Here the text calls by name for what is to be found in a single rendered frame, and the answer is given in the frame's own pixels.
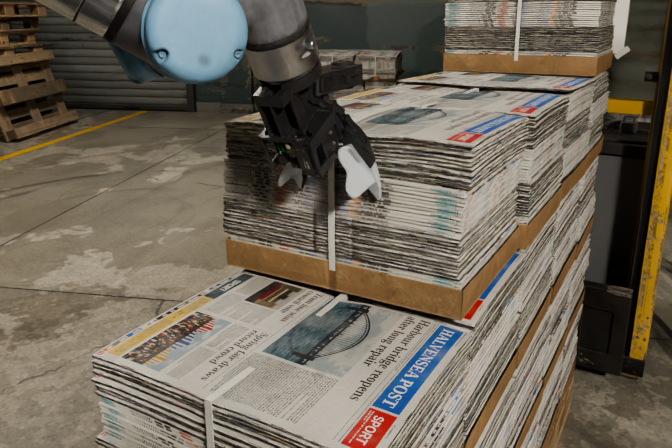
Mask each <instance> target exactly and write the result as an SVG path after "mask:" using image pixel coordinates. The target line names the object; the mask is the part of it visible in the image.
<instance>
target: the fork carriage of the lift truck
mask: <svg viewBox="0 0 672 448"><path fill-rule="evenodd" d="M584 287H586V288H585V294H584V300H583V302H582V304H583V309H582V313H581V318H580V321H579V323H578V328H577V330H578V332H577V336H576V337H578V342H577V350H576V351H577V355H576V365H577V366H581V367H585V368H588V369H592V370H596V371H600V372H604V373H608V374H612V375H616V376H620V375H621V370H622V365H623V358H624V351H625V344H626V337H627V331H628V324H629V317H630V310H631V303H632V296H633V289H630V288H624V287H619V286H614V285H609V284H603V283H598V282H593V281H588V280H584Z"/></svg>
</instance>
